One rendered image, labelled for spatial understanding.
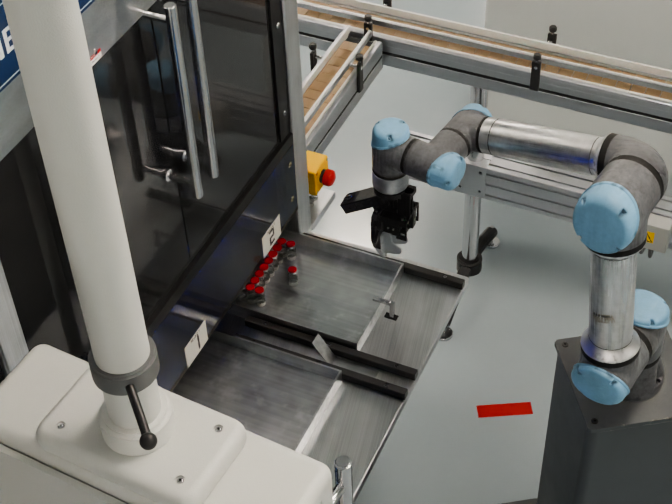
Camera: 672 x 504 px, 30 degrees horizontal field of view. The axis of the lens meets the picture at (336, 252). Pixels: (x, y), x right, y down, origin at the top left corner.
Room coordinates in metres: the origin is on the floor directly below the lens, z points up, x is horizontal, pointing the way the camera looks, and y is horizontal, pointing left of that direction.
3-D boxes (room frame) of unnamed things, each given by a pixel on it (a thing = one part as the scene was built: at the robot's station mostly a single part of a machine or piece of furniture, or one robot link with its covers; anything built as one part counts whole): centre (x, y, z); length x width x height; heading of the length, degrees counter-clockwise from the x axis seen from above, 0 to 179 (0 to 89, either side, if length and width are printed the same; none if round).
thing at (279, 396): (1.64, 0.21, 0.90); 0.34 x 0.26 x 0.04; 64
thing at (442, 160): (1.90, -0.21, 1.29); 0.11 x 0.11 x 0.08; 54
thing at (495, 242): (2.78, -0.42, 0.07); 0.50 x 0.08 x 0.14; 154
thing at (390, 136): (1.94, -0.12, 1.29); 0.09 x 0.08 x 0.11; 54
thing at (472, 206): (2.78, -0.42, 0.46); 0.09 x 0.09 x 0.77; 64
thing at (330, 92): (2.54, 0.05, 0.92); 0.69 x 0.16 x 0.16; 154
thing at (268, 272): (2.00, 0.16, 0.91); 0.18 x 0.02 x 0.05; 154
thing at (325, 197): (2.26, 0.09, 0.87); 0.14 x 0.13 x 0.02; 64
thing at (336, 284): (1.95, 0.06, 0.90); 0.34 x 0.26 x 0.04; 64
